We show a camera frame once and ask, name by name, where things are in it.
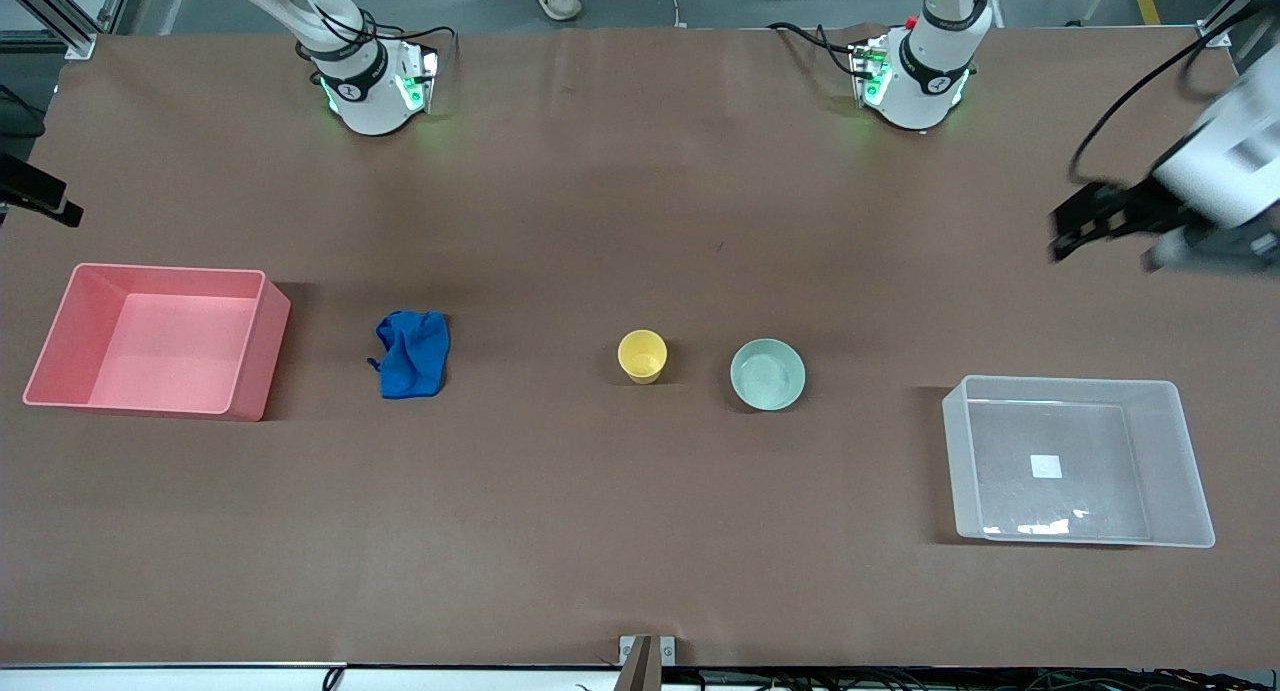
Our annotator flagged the pale green bowl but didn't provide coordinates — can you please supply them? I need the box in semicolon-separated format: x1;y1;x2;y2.
730;338;807;412

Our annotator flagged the blue cloth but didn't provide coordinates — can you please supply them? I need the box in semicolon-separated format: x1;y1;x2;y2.
367;311;451;400

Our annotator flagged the yellow cup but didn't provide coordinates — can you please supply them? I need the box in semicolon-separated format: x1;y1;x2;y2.
617;329;668;385

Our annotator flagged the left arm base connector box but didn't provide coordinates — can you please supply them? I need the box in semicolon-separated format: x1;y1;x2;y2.
848;37;893;109

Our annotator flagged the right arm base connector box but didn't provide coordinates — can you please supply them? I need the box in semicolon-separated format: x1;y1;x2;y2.
398;43;441;114

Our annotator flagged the pink plastic bin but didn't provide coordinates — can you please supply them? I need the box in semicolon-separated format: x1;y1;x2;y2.
22;263;292;422

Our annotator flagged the clear plastic bin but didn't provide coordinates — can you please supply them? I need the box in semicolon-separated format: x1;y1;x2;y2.
942;375;1216;549

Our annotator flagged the brown paper table cover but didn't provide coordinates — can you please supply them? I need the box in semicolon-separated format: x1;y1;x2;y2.
0;26;1280;669

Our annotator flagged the black left arm base cable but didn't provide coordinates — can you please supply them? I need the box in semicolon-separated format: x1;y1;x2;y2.
768;21;871;80

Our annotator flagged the black arm base cable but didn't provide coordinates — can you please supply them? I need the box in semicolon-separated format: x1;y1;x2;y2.
768;21;871;80
280;0;459;72

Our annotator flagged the black right arm base cable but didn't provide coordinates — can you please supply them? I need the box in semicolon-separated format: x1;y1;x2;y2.
280;0;459;72

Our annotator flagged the white table edge rail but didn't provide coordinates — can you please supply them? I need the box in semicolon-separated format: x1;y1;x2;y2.
0;663;626;691

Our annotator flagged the metal table edge bracket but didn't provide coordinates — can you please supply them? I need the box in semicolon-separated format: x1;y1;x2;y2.
618;635;677;691

